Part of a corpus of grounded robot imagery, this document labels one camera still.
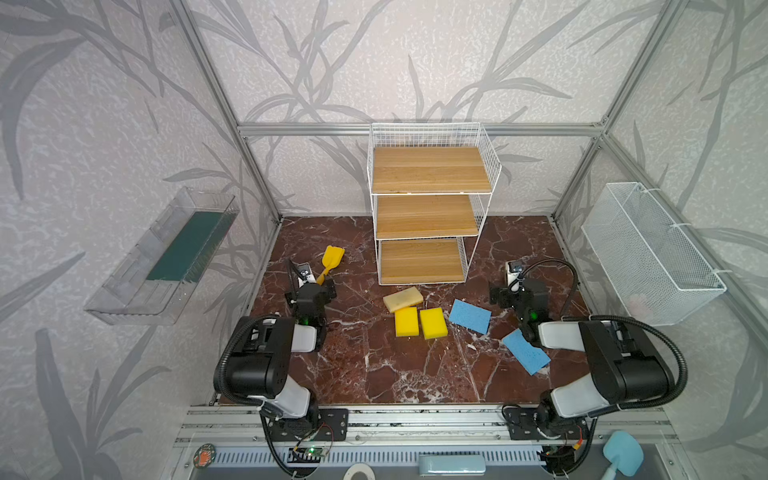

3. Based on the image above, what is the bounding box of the yellow foam sponge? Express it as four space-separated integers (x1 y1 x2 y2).
419 308 448 340
394 307 420 337

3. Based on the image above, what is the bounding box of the beige orange scrub sponge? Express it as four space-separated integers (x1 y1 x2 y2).
383 286 423 313

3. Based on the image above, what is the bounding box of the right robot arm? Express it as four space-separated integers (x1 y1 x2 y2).
489 280 689 437

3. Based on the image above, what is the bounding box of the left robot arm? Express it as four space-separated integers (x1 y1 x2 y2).
213 279 336 430

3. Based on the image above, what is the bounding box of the yellow toy shovel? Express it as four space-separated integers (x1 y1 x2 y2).
316 245 345 285

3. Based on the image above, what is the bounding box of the blue cellulose sponge far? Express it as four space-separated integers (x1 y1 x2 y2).
501 329 551 376

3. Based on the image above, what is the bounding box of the blue cellulose sponge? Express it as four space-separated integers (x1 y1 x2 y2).
501 329 551 376
449 299 491 335

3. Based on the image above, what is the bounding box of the blue cellulose sponge near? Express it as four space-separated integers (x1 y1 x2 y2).
449 299 491 335

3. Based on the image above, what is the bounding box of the green circuit board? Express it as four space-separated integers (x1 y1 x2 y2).
288 443 333 464

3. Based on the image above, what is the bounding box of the light blue brush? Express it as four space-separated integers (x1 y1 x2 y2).
601 431 644 480

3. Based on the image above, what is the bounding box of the round orange sticker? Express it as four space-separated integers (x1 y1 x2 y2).
192 443 217 469

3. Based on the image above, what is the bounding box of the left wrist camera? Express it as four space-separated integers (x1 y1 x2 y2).
288 260 316 287

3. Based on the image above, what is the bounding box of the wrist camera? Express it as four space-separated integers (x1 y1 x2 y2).
288 260 316 287
504 260 525 286

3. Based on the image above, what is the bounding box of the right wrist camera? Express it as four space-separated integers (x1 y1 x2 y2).
504 260 525 286

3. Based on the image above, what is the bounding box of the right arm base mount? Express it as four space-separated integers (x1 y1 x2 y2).
501 404 588 443

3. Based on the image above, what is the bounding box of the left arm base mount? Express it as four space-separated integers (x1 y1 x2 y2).
267 408 349 442

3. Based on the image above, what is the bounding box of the white wire wall basket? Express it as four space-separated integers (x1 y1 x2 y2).
582 182 727 326

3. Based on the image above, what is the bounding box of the white wire wooden shelf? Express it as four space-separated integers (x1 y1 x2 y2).
367 122 501 285

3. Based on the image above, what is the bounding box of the clear plastic wall tray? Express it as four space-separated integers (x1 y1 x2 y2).
84 187 240 326

